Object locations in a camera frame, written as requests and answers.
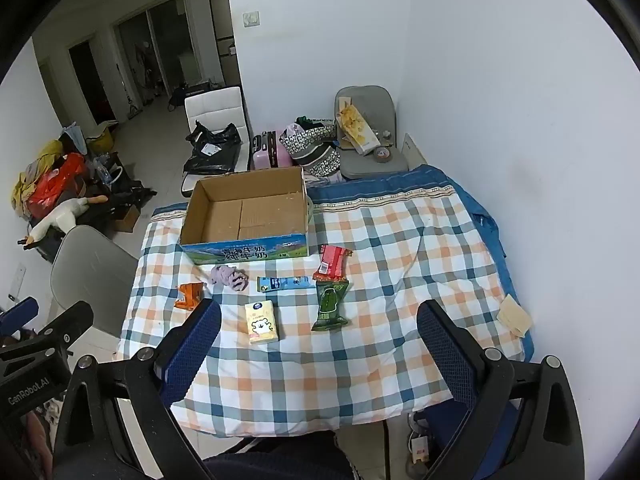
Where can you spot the black plastic bag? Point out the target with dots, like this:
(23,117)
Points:
(210,150)

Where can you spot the yellow printed carton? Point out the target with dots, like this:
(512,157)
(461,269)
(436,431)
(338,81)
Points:
(357,130)

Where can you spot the blue seat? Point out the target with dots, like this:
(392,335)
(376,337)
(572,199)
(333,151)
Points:
(460,435)

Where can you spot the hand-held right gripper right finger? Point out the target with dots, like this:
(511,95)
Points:
(445,355)

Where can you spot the white wall socket plate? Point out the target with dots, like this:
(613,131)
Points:
(412,147)

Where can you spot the orange snack packet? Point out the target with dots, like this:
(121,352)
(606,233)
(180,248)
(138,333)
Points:
(189,297)

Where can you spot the person's dark trousers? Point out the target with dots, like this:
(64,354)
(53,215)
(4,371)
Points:
(280,460)

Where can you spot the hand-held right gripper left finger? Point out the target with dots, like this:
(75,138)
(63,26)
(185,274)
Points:
(192,345)

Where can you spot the white padded chair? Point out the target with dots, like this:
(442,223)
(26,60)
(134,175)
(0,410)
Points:
(215,105)

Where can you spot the white goose plush toy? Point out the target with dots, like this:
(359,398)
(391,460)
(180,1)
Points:
(62,216)

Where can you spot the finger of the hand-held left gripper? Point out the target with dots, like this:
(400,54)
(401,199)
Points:
(17,312)
(67,321)

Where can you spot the red snack packet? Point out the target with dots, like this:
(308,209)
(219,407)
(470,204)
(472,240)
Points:
(332,262)

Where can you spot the beige paper napkin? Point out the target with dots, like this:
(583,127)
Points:
(514,316)

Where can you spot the pink suitcase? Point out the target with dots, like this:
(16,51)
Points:
(262,152)

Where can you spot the purple plush toy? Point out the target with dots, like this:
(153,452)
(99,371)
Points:
(226,277)

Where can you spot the long blue yellow packet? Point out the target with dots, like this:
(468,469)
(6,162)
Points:
(283,283)

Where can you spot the red plastic bag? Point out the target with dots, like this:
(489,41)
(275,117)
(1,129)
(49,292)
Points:
(52,185)

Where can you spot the yellow bin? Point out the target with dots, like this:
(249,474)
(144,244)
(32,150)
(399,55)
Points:
(102,137)

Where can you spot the grey chair with round back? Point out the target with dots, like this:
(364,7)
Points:
(92,270)

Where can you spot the green snack packet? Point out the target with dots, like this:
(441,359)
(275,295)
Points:
(329,305)

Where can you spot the yellow tissue pack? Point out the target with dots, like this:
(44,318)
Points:
(262,322)

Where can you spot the brown tape roll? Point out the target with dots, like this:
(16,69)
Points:
(383,154)

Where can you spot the patterned tote bag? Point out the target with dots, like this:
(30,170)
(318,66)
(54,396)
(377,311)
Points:
(312,152)

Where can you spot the grey chair with square back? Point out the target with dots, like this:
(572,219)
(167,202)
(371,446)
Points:
(375,105)

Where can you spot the white light switch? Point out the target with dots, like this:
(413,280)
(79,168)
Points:
(251,19)

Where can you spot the yellow cloth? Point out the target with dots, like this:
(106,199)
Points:
(30,175)

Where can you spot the open cardboard box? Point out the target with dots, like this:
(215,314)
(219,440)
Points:
(240,220)

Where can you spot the plaid blanket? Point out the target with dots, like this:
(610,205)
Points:
(380,280)

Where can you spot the white power strip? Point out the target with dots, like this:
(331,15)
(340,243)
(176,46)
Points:
(420,449)

